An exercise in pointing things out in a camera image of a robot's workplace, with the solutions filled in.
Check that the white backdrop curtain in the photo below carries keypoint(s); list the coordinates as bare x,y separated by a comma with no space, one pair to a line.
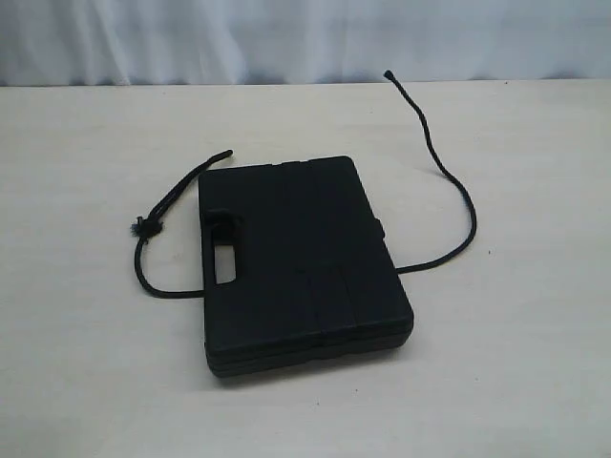
57,43

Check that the black plastic carrying case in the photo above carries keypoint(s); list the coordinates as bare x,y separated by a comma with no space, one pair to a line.
295,267

